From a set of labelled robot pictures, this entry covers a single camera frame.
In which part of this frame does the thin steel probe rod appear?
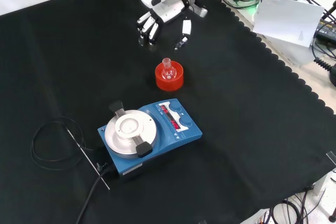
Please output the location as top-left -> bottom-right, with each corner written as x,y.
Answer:
66,129 -> 111,191

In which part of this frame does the blue base heater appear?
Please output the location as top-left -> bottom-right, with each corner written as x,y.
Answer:
97,98 -> 203,178

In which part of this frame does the orange-red flask stand ring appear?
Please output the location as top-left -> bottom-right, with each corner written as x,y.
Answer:
154,61 -> 184,92

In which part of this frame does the black table cloth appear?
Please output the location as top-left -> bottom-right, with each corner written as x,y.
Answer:
0,0 -> 336,224

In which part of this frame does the clear cloth clip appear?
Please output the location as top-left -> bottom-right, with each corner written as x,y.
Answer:
325,151 -> 336,166

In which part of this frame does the pale board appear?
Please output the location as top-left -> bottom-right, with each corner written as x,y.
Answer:
253,0 -> 326,48

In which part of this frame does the black probe cable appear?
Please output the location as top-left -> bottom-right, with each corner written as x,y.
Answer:
30,116 -> 106,171

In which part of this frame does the black heater power cable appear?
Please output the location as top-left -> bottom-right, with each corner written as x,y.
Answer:
75,165 -> 115,224

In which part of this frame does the black coiled cable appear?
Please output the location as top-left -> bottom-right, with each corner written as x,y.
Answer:
313,56 -> 336,73

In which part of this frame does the clear round-bottom glass flask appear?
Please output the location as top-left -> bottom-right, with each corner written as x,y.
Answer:
162,57 -> 176,80

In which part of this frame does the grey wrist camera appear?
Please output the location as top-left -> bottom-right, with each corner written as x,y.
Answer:
193,4 -> 208,18

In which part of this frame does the black power adapter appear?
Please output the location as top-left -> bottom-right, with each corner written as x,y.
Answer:
314,17 -> 336,44

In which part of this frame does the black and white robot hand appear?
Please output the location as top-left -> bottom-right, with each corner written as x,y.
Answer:
135,0 -> 196,51

